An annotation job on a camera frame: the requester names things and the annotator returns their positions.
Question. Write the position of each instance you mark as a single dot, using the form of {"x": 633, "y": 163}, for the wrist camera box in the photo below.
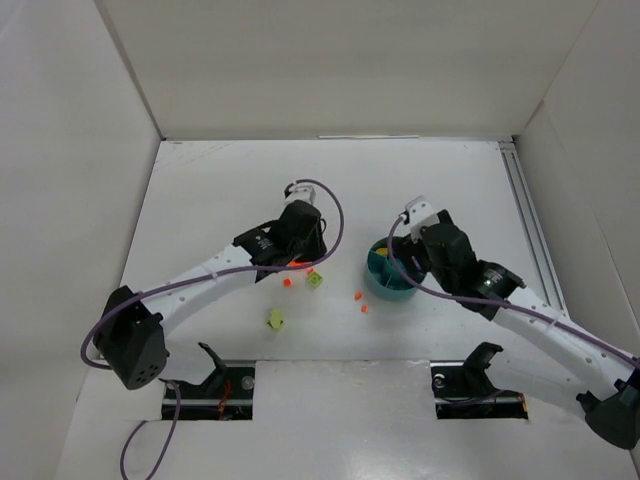
{"x": 300, "y": 192}
{"x": 419, "y": 214}

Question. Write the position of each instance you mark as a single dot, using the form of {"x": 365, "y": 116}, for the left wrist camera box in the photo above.
{"x": 300, "y": 192}

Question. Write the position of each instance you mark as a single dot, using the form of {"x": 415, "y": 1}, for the lime green figure lego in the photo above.
{"x": 275, "y": 319}

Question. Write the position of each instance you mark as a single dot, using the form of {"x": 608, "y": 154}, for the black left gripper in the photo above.
{"x": 310, "y": 242}

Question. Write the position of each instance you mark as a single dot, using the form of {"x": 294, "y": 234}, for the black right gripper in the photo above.
{"x": 415, "y": 255}

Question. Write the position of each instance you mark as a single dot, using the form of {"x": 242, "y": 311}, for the lime green square lego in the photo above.
{"x": 314, "y": 280}

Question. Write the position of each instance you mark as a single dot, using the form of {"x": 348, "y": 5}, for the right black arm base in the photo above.
{"x": 615, "y": 419}

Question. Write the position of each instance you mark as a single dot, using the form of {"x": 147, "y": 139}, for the aluminium rail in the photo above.
{"x": 545, "y": 271}

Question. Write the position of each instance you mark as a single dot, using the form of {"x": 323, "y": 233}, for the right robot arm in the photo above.
{"x": 552, "y": 358}

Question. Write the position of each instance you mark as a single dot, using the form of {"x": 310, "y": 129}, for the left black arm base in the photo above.
{"x": 132, "y": 342}

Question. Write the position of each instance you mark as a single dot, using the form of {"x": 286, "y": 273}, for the teal round divided container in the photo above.
{"x": 384, "y": 280}

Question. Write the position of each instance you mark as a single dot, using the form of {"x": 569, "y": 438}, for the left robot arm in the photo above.
{"x": 229, "y": 270}

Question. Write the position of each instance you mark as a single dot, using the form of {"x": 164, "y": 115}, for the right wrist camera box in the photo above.
{"x": 419, "y": 214}

